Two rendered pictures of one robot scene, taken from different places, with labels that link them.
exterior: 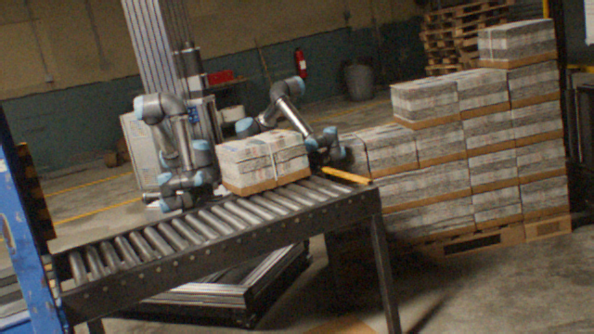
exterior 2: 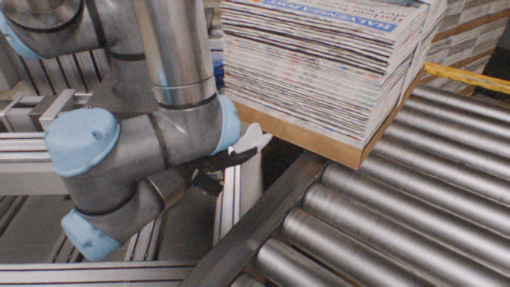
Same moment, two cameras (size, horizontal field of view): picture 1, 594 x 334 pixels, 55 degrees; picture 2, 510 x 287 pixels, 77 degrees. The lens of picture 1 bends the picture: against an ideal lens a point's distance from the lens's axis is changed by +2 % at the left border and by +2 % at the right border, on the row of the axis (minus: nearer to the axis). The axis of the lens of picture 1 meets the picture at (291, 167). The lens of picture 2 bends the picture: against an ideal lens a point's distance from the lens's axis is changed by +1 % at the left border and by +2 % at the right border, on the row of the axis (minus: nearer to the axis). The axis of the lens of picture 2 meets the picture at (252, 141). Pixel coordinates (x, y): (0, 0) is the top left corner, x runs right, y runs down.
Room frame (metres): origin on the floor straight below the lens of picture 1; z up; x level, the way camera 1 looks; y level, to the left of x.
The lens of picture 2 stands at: (2.36, 0.60, 1.17)
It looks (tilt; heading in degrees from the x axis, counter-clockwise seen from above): 39 degrees down; 329
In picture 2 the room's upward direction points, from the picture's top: straight up
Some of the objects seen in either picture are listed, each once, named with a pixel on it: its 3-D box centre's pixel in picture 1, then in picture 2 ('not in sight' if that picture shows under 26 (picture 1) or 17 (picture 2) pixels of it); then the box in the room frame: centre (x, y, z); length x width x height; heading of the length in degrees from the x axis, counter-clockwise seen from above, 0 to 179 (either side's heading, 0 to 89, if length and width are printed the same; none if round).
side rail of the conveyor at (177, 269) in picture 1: (239, 247); not in sight; (2.13, 0.26, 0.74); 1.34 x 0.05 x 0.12; 113
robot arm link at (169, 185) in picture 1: (170, 184); (108, 156); (2.70, 0.60, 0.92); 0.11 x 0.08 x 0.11; 89
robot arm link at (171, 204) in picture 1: (171, 203); (114, 214); (2.70, 0.62, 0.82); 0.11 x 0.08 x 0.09; 113
